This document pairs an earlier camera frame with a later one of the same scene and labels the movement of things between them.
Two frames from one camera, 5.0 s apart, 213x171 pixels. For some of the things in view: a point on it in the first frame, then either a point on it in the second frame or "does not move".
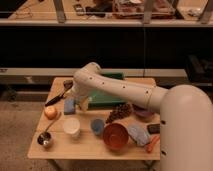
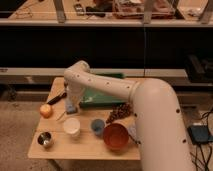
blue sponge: [69, 106] does not move
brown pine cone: [120, 111] does not move
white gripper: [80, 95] -> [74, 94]
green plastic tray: [101, 101] does not move
